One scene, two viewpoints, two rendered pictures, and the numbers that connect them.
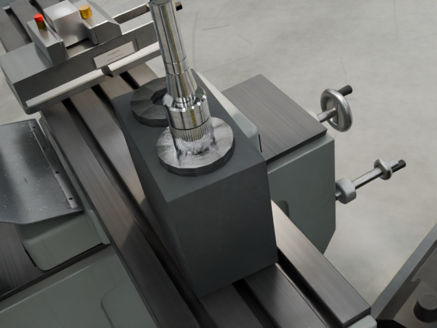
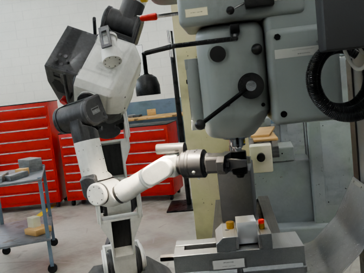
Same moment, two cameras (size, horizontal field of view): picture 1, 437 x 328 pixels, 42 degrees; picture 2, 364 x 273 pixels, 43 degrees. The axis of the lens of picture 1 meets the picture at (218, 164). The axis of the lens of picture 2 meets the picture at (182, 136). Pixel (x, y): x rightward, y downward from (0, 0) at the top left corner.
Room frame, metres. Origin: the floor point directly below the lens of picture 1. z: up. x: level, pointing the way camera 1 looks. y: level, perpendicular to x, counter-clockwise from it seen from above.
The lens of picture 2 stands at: (2.20, 0.67, 1.48)
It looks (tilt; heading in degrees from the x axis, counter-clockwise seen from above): 6 degrees down; 207
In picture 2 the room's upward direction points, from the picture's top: 6 degrees counter-clockwise
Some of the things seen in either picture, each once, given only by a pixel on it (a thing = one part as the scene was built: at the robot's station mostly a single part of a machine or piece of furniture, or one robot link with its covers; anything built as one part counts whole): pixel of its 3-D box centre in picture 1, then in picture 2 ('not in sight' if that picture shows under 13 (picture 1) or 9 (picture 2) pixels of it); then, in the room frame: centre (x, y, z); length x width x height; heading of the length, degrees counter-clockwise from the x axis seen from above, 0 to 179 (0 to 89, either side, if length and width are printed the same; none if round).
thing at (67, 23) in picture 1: (65, 23); (246, 229); (1.02, 0.23, 1.07); 0.06 x 0.05 x 0.06; 24
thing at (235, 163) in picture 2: not in sight; (236, 163); (0.92, 0.19, 1.23); 0.06 x 0.02 x 0.03; 96
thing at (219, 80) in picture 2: not in sight; (232, 82); (0.89, 0.19, 1.47); 0.21 x 0.19 x 0.32; 21
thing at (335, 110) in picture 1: (324, 116); not in sight; (1.07, -0.28, 0.66); 0.16 x 0.12 x 0.12; 111
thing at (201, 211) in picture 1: (194, 176); (238, 187); (0.54, 0.03, 1.06); 0.22 x 0.12 x 0.20; 16
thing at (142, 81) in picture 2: not in sight; (147, 84); (1.01, -0.03, 1.49); 0.07 x 0.07 x 0.06
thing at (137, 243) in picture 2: not in sight; (123, 258); (0.43, -0.63, 0.68); 0.21 x 0.20 x 0.13; 39
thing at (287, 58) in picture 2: not in sight; (298, 74); (0.82, 0.37, 1.47); 0.24 x 0.19 x 0.26; 21
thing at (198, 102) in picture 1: (185, 99); not in sight; (0.49, 0.02, 1.22); 0.05 x 0.05 x 0.01
